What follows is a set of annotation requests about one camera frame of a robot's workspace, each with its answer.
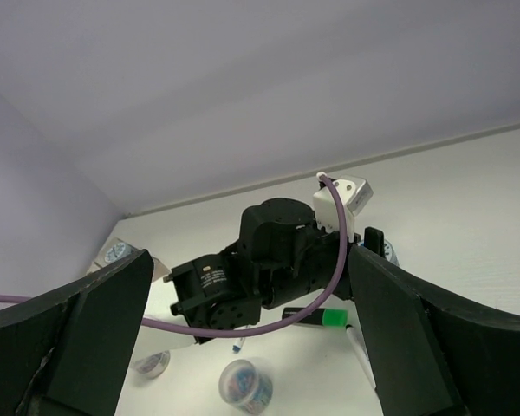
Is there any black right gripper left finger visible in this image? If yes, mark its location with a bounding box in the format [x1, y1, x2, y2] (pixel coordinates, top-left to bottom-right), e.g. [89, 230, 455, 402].
[0, 250, 153, 415]

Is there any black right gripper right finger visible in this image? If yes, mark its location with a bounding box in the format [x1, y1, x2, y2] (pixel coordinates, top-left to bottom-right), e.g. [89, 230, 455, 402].
[348, 247, 520, 415]

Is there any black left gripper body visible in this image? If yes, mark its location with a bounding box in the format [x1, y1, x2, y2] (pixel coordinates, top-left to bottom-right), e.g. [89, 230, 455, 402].
[237, 198, 385, 311]

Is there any blue-lidded cleaning gel jar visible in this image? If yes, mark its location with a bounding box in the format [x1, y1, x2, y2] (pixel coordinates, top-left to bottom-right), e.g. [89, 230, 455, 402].
[92, 237, 137, 269]

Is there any black-capped white marker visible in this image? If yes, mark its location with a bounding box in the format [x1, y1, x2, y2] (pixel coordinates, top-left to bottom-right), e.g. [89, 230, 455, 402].
[346, 324, 376, 390]

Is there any green-capped black highlighter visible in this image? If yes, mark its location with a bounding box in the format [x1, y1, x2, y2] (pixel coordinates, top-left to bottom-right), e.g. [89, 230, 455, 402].
[295, 308, 348, 328]

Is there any blue-capped white marker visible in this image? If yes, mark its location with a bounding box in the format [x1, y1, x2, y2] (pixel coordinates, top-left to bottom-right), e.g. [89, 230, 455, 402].
[231, 337, 246, 354]

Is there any clear jar of paper clips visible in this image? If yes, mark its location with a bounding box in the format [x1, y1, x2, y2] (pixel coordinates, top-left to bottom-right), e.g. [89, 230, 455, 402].
[218, 359, 273, 415]

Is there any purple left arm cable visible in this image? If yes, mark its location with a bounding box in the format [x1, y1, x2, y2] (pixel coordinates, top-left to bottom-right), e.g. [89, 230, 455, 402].
[0, 172, 352, 340]

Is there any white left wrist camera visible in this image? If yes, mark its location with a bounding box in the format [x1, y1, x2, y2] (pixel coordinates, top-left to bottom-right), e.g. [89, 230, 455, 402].
[313, 172, 374, 243]

